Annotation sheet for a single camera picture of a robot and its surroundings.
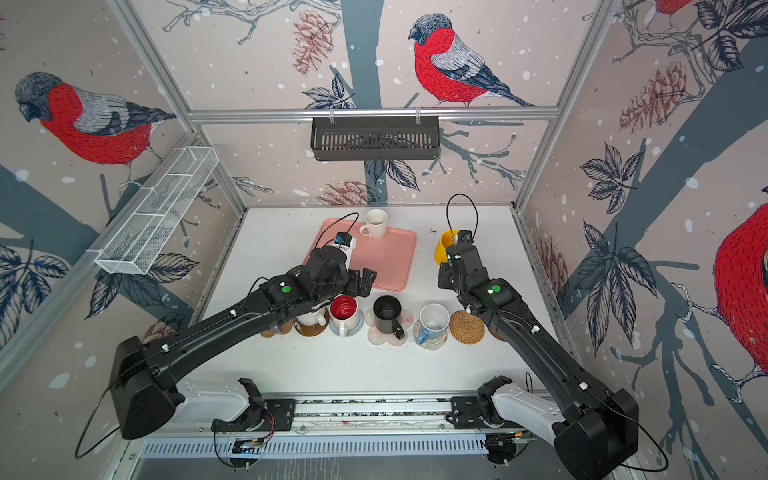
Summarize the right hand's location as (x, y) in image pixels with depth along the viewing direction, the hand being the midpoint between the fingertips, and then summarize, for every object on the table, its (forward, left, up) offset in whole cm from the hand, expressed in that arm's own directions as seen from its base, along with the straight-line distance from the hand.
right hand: (446, 268), depth 79 cm
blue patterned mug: (-8, +3, -17) cm, 19 cm away
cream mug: (+23, +22, -7) cm, 32 cm away
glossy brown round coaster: (-11, +40, -18) cm, 45 cm away
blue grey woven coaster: (-10, +32, -17) cm, 38 cm away
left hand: (-4, +22, +4) cm, 23 cm away
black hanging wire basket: (+50, +26, +10) cm, 57 cm away
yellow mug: (+6, 0, +5) cm, 8 cm away
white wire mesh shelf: (+6, +78, +14) cm, 79 cm away
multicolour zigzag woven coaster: (-13, +3, -20) cm, 24 cm away
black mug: (-6, +17, -15) cm, 23 cm away
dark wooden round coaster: (-10, -16, -20) cm, 27 cm away
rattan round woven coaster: (-8, -7, -20) cm, 22 cm away
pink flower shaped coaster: (-7, +11, -19) cm, 23 cm away
